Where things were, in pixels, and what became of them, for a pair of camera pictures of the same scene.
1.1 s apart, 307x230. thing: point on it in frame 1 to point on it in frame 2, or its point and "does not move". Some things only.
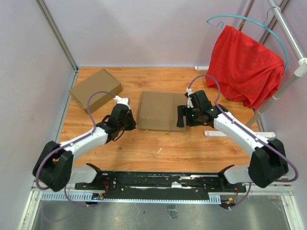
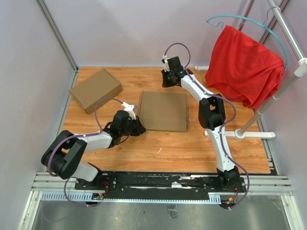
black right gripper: [183, 110] to [165, 84]
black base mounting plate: [159, 184] does not move
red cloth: [244, 69] does not move
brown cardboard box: [158, 110] does not move
